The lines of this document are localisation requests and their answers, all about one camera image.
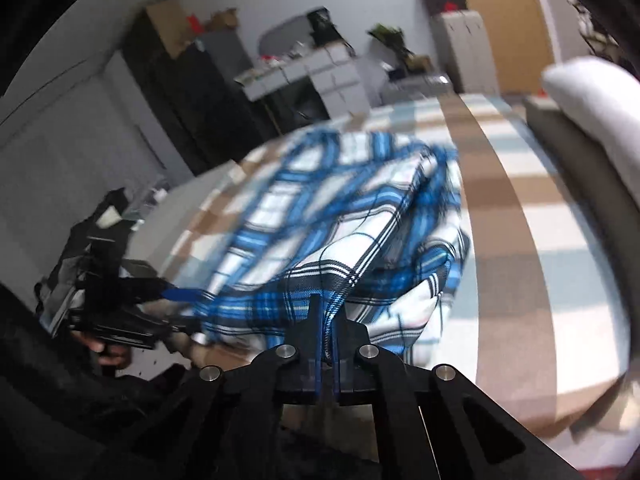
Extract silver suitcase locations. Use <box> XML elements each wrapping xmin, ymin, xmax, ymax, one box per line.
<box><xmin>380</xmin><ymin>74</ymin><xmax>451</xmax><ymax>106</ymax></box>

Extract dark grey cabinet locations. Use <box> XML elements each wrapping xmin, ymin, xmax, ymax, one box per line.
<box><xmin>197</xmin><ymin>30</ymin><xmax>261</xmax><ymax>106</ymax></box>

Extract white drawer cabinet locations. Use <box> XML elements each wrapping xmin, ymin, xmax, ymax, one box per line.
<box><xmin>310</xmin><ymin>57</ymin><xmax>371</xmax><ymax>118</ymax></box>

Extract rows of shoes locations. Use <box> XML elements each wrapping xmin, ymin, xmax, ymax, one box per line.
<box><xmin>575</xmin><ymin>2</ymin><xmax>618</xmax><ymax>68</ymax></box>

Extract wooden door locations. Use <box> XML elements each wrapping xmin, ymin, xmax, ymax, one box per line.
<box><xmin>425</xmin><ymin>0</ymin><xmax>556</xmax><ymax>96</ymax></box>

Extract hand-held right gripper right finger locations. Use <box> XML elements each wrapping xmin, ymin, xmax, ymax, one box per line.
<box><xmin>332</xmin><ymin>309</ymin><xmax>576</xmax><ymax>480</ymax></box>

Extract grey oval panel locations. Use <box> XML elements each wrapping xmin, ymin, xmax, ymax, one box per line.
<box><xmin>257</xmin><ymin>16</ymin><xmax>311</xmax><ymax>58</ymax></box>

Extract person's left hand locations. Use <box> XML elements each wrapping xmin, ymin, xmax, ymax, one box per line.
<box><xmin>80</xmin><ymin>334</ymin><xmax>135</xmax><ymax>370</ymax></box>

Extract person's dark clothing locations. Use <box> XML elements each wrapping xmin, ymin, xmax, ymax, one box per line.
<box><xmin>0</xmin><ymin>280</ymin><xmax>281</xmax><ymax>480</ymax></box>

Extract dark wrapped flower bouquet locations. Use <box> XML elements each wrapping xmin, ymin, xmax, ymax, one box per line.
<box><xmin>367</xmin><ymin>22</ymin><xmax>416</xmax><ymax>61</ymax></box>

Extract small open cardboard box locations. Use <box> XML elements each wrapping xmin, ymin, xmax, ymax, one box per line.
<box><xmin>202</xmin><ymin>7</ymin><xmax>240</xmax><ymax>31</ymax></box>

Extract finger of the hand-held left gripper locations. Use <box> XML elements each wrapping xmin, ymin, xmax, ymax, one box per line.
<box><xmin>150</xmin><ymin>317</ymin><xmax>207</xmax><ymax>348</ymax></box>
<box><xmin>159</xmin><ymin>286</ymin><xmax>202</xmax><ymax>306</ymax></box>

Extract dark bundle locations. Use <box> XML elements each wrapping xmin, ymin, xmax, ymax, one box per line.
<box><xmin>265</xmin><ymin>82</ymin><xmax>326</xmax><ymax>126</ymax></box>

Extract blue plaid shirt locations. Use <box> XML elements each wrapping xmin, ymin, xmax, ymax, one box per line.
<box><xmin>192</xmin><ymin>127</ymin><xmax>473</xmax><ymax>366</ymax></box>

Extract pile of desk clutter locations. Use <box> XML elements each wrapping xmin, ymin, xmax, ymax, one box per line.
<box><xmin>235</xmin><ymin>42</ymin><xmax>321</xmax><ymax>83</ymax></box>

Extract black wardrobe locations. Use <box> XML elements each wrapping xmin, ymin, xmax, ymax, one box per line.
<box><xmin>122</xmin><ymin>10</ymin><xmax>281</xmax><ymax>176</ymax></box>

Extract black bag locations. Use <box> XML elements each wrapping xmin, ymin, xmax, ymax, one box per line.
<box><xmin>92</xmin><ymin>187</ymin><xmax>132</xmax><ymax>233</ymax></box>

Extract large flat cardboard box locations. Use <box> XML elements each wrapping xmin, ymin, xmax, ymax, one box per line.
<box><xmin>145</xmin><ymin>0</ymin><xmax>193</xmax><ymax>58</ymax></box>

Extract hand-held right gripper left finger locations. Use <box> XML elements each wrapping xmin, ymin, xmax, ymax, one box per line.
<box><xmin>100</xmin><ymin>294</ymin><xmax>328</xmax><ymax>480</ymax></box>

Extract grey folded quilt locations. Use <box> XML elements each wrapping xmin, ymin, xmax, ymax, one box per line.
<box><xmin>522</xmin><ymin>95</ymin><xmax>640</xmax><ymax>281</ymax></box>

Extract white desk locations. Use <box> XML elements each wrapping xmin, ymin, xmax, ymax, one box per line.
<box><xmin>235</xmin><ymin>42</ymin><xmax>358</xmax><ymax>126</ymax></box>

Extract white pillow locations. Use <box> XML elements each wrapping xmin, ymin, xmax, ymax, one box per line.
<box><xmin>542</xmin><ymin>57</ymin><xmax>640</xmax><ymax>161</ymax></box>

